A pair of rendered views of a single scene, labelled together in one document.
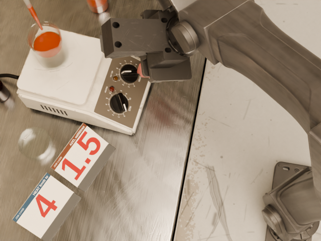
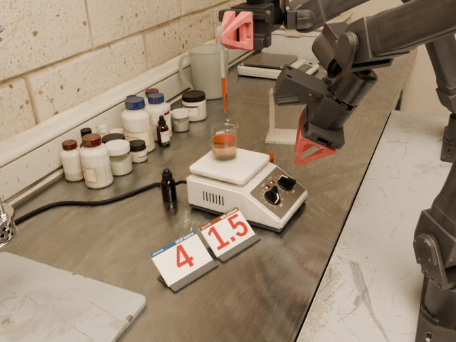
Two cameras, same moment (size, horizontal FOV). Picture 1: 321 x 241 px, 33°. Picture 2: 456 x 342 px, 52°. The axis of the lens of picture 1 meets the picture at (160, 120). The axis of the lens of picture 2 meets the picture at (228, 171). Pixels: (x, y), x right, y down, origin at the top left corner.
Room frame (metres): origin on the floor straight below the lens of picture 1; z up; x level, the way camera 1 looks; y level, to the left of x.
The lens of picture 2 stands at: (-0.40, 0.05, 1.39)
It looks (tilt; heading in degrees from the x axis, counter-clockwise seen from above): 28 degrees down; 7
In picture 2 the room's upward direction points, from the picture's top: 2 degrees counter-clockwise
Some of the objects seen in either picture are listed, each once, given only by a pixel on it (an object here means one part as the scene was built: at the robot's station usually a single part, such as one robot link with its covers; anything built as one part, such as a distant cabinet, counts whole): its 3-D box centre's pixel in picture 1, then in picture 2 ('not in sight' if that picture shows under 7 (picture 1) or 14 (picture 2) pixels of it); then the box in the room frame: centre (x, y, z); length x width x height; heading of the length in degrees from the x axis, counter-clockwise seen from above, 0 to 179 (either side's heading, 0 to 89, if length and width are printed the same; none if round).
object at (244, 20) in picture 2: not in sight; (228, 33); (0.46, 0.15, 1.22); 0.09 x 0.07 x 0.07; 156
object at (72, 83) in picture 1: (62, 64); (230, 163); (0.41, 0.15, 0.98); 0.12 x 0.12 x 0.01; 66
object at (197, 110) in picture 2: not in sight; (194, 106); (0.85, 0.30, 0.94); 0.07 x 0.07 x 0.07
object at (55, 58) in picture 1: (50, 47); (225, 140); (0.42, 0.16, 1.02); 0.06 x 0.05 x 0.08; 57
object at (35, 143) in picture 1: (35, 144); (188, 224); (0.30, 0.22, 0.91); 0.06 x 0.06 x 0.02
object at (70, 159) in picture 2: not in sight; (72, 159); (0.49, 0.51, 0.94); 0.05 x 0.05 x 0.09
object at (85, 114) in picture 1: (81, 79); (242, 186); (0.40, 0.12, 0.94); 0.22 x 0.13 x 0.08; 66
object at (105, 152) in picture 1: (83, 157); (230, 233); (0.26, 0.13, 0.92); 0.09 x 0.06 x 0.04; 139
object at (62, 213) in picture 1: (47, 208); (184, 259); (0.19, 0.20, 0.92); 0.09 x 0.06 x 0.04; 139
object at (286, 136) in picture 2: not in sight; (283, 114); (0.72, 0.05, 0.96); 0.08 x 0.08 x 0.13; 84
